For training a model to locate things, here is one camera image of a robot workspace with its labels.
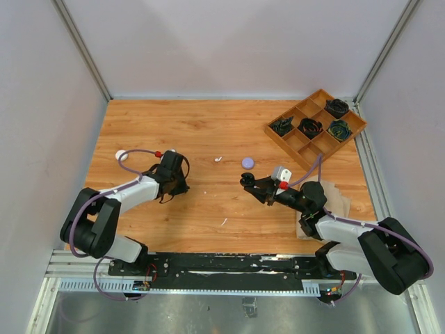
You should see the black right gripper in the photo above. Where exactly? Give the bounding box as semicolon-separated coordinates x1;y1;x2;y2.
245;175;309;214

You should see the purple earbud charging case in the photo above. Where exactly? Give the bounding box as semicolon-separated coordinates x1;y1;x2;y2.
241;157;255;170

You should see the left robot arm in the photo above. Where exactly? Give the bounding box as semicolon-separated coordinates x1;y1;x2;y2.
60;149;190;276

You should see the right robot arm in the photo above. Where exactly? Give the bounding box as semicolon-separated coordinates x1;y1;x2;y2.
240;173;434;295

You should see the white round charging case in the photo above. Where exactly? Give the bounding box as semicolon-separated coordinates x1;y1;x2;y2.
115;150;129;161

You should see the dark green rolled tie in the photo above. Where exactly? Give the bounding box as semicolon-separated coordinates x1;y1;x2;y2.
270;116;294;137

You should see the beige folded cloth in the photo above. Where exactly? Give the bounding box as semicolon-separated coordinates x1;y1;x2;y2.
296;179;351;240

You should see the black orange rolled tie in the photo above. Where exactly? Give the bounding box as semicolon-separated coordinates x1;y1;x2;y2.
298;118;323;140

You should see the wooden compartment tray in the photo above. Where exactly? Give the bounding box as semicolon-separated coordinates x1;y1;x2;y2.
264;89;367;170

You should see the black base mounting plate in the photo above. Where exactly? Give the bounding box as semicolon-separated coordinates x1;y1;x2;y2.
108;253;357;293

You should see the blue yellow rolled tie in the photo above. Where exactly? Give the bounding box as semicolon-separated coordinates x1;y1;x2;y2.
327;120;352;143

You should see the black dotted rolled tie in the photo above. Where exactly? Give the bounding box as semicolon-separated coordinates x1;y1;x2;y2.
325;99;349;119

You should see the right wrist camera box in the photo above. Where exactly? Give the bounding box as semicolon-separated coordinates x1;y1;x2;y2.
270;166;292;183

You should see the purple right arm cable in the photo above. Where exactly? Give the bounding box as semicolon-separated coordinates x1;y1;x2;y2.
286;154;435;307

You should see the aluminium frame rail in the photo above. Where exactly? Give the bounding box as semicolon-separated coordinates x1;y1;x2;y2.
51;0;113;102

